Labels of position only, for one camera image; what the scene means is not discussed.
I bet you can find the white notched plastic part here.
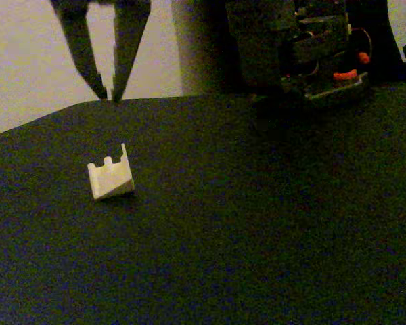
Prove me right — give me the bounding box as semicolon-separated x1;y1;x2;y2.
87;142;135;201

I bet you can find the dark blue desk mat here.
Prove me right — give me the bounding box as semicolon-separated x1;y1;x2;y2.
0;95;406;325

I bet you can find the black and orange table clamp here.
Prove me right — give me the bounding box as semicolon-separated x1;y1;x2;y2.
332;28;373;82

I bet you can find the black office chair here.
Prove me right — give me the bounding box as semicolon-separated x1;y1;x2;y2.
344;0;406;84

